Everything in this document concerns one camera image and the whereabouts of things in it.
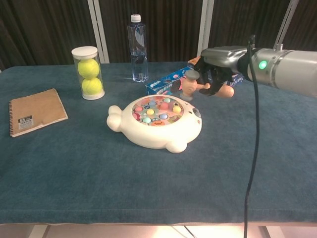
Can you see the blue table cloth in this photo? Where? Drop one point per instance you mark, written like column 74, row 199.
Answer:
column 123, row 178

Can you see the blue cookie box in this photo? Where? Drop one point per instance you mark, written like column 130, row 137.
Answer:
column 161, row 85

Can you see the white partition frame post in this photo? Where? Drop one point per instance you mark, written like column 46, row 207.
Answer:
column 284, row 24
column 205, row 24
column 99, row 29

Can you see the pink toy hammer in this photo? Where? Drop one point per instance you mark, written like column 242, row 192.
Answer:
column 189, row 85

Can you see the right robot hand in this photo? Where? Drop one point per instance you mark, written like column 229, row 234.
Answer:
column 223, row 57

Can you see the yellow tennis ball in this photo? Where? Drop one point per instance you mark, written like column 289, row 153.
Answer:
column 88, row 69
column 92, row 86

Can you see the clear water bottle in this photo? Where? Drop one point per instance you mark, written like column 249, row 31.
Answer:
column 138, row 49

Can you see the white whack-a-mole toy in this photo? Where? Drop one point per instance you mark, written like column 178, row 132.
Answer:
column 151, row 134

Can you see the clear tennis ball tube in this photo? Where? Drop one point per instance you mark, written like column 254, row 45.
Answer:
column 85, row 53

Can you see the brown spiral notebook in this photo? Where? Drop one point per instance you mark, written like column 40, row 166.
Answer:
column 37, row 109

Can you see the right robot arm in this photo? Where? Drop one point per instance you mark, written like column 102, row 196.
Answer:
column 289, row 69

